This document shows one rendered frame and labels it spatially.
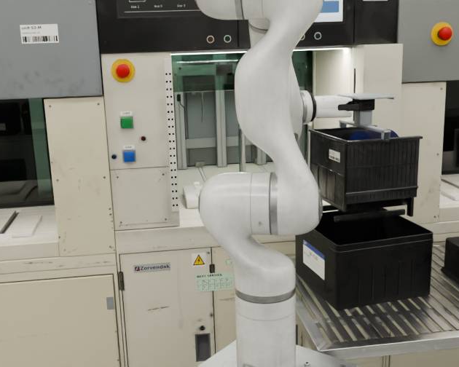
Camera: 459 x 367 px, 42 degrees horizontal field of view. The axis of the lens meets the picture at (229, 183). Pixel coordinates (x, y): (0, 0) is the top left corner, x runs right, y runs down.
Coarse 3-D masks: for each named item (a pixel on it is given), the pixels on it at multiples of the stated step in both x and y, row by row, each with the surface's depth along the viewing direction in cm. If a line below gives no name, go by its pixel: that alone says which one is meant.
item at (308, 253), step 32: (320, 224) 174; (352, 224) 177; (384, 224) 176; (416, 224) 160; (320, 256) 156; (352, 256) 148; (384, 256) 150; (416, 256) 153; (320, 288) 158; (352, 288) 150; (384, 288) 152; (416, 288) 155
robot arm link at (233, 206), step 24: (216, 192) 110; (240, 192) 109; (264, 192) 108; (216, 216) 110; (240, 216) 109; (264, 216) 108; (216, 240) 112; (240, 240) 112; (240, 264) 112; (264, 264) 112; (288, 264) 114; (240, 288) 114; (264, 288) 112; (288, 288) 114
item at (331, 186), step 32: (352, 96) 151; (384, 96) 149; (320, 128) 165; (352, 128) 167; (320, 160) 159; (352, 160) 145; (384, 160) 148; (416, 160) 150; (352, 192) 147; (384, 192) 150; (416, 192) 152
